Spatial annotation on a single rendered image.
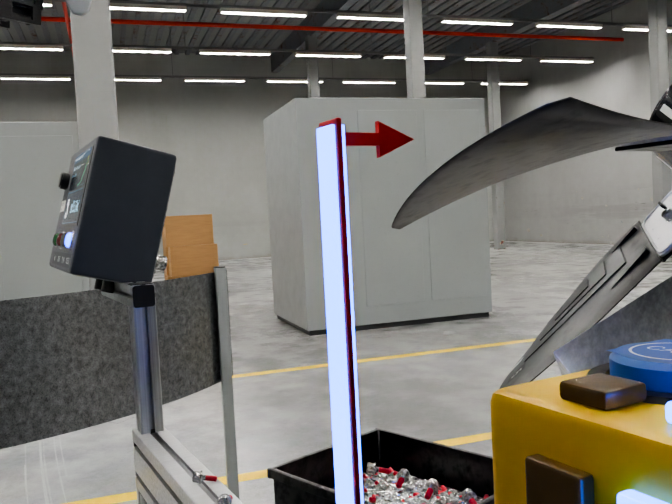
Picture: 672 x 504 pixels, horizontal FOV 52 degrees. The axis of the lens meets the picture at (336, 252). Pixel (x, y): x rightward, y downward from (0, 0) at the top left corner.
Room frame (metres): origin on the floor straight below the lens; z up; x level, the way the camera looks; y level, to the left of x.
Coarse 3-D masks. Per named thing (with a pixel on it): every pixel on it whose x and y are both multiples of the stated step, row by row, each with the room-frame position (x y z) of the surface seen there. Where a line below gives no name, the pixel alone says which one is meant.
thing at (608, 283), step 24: (624, 240) 0.74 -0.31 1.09; (648, 240) 0.69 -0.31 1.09; (600, 264) 0.76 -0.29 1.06; (624, 264) 0.70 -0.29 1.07; (648, 264) 0.66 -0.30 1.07; (576, 288) 0.81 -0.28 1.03; (600, 288) 0.72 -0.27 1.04; (624, 288) 0.67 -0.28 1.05; (576, 312) 0.73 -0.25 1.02; (600, 312) 0.68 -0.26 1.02; (552, 336) 0.74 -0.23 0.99; (576, 336) 0.68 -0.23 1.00; (528, 360) 0.75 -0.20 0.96; (552, 360) 0.69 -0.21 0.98; (504, 384) 0.76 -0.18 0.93
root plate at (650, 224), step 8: (664, 200) 0.73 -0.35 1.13; (656, 208) 0.73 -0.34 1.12; (648, 216) 0.74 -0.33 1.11; (656, 216) 0.72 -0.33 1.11; (648, 224) 0.73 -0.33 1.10; (656, 224) 0.71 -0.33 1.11; (664, 224) 0.69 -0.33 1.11; (648, 232) 0.71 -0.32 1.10; (656, 232) 0.70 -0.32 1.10; (664, 232) 0.68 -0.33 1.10; (656, 240) 0.69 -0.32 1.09; (664, 240) 0.67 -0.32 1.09; (656, 248) 0.68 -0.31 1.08; (664, 248) 0.66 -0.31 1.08
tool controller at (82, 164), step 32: (96, 160) 0.93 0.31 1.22; (128, 160) 0.95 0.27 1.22; (160, 160) 0.97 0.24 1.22; (64, 192) 1.14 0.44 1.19; (96, 192) 0.92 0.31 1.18; (128, 192) 0.94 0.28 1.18; (160, 192) 0.96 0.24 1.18; (64, 224) 1.05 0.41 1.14; (96, 224) 0.92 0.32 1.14; (128, 224) 0.94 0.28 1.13; (160, 224) 0.96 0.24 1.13; (64, 256) 0.98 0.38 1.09; (96, 256) 0.92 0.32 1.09; (128, 256) 0.94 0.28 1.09; (160, 256) 1.00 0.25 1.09; (96, 288) 1.04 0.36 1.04
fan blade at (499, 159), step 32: (512, 128) 0.44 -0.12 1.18; (544, 128) 0.45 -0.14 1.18; (576, 128) 0.46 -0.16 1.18; (608, 128) 0.48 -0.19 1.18; (640, 128) 0.49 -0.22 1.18; (448, 160) 0.48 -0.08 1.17; (480, 160) 0.50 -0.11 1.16; (512, 160) 0.53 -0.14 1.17; (544, 160) 0.57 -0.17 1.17; (416, 192) 0.53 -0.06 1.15; (448, 192) 0.57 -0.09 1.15
